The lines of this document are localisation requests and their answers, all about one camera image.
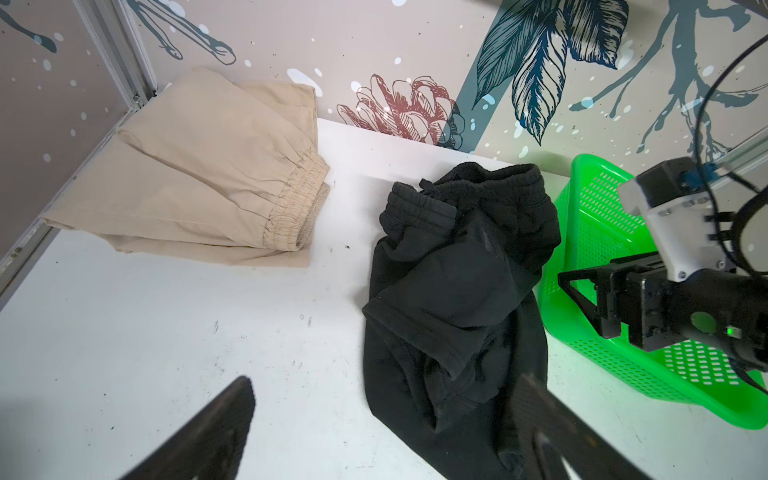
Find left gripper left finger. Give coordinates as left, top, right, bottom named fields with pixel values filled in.
left=123, top=376, right=256, bottom=480

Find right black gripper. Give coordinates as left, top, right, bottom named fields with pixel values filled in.
left=558, top=157, right=767, bottom=369

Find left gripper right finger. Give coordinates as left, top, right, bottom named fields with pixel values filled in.
left=512, top=375, right=648, bottom=479

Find green plastic basket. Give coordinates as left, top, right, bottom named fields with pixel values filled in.
left=537, top=154, right=767, bottom=430

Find black shorts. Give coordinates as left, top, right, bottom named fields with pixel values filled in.
left=362, top=162, right=561, bottom=479

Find beige shorts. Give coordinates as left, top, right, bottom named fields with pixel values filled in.
left=42, top=68, right=329, bottom=268

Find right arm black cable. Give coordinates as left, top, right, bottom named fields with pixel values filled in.
left=689, top=32, right=768, bottom=277

